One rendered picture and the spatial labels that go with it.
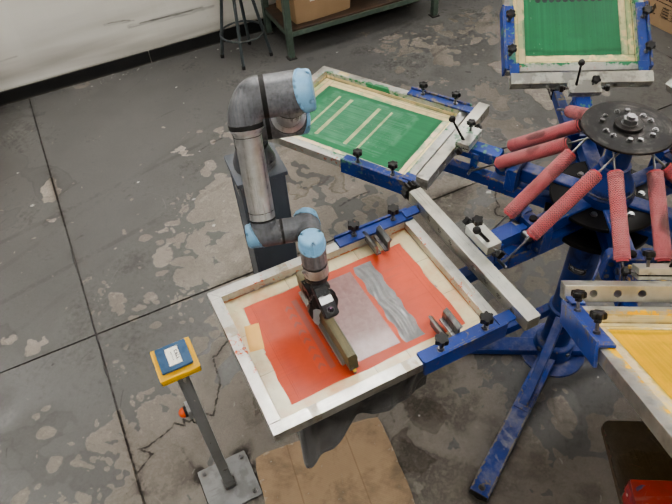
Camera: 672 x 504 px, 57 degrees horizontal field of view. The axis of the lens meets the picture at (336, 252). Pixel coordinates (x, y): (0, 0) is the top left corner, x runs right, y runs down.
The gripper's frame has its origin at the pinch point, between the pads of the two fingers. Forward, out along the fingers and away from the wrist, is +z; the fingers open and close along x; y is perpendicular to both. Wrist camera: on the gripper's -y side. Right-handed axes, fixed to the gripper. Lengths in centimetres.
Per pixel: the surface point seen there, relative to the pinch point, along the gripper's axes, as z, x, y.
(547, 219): -10, -81, -7
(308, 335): 4.8, 6.0, 0.9
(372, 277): 4.1, -23.5, 11.8
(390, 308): 4.6, -22.1, -2.8
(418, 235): 0.7, -46.1, 18.3
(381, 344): 5.3, -12.6, -13.4
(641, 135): -30, -115, -6
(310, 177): 95, -69, 182
